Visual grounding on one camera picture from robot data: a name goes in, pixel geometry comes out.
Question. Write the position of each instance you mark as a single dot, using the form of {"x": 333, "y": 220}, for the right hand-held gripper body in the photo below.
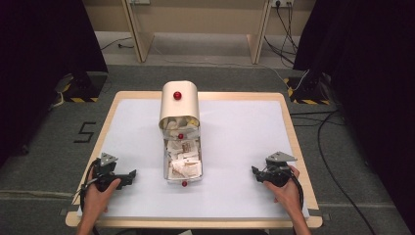
{"x": 277, "y": 171}

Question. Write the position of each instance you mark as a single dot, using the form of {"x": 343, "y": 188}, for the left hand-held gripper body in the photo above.
{"x": 105, "y": 171}

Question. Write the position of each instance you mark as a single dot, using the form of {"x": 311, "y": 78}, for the person's right hand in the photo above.
{"x": 287, "y": 196}

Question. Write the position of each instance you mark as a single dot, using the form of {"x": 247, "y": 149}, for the person's left hand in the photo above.
{"x": 96, "y": 197}

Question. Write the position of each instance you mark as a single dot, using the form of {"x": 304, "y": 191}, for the white paper sheet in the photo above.
{"x": 235, "y": 147}

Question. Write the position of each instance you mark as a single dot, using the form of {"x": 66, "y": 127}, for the long clear drawer red knob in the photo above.
{"x": 183, "y": 178}

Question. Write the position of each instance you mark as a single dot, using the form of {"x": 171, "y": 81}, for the pile of flat white packets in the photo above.
{"x": 184, "y": 160}

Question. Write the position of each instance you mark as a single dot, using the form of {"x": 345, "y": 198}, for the short clear drawer red knob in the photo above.
{"x": 180, "y": 132}

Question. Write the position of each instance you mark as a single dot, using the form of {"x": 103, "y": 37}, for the pile of crumpled white packets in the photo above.
{"x": 177, "y": 123}

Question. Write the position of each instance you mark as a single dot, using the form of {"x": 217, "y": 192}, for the cream box lid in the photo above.
{"x": 179, "y": 104}

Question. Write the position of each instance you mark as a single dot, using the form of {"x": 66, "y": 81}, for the black stand base striped tape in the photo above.
{"x": 308, "y": 91}
{"x": 85, "y": 86}

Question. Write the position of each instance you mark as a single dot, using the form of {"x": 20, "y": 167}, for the black curtain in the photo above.
{"x": 36, "y": 65}
{"x": 368, "y": 65}

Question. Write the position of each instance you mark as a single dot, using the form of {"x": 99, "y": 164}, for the beige wooden furniture leg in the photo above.
{"x": 140, "y": 36}
{"x": 257, "y": 39}

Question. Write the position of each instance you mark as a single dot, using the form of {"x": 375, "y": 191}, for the white wall socket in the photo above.
{"x": 282, "y": 3}

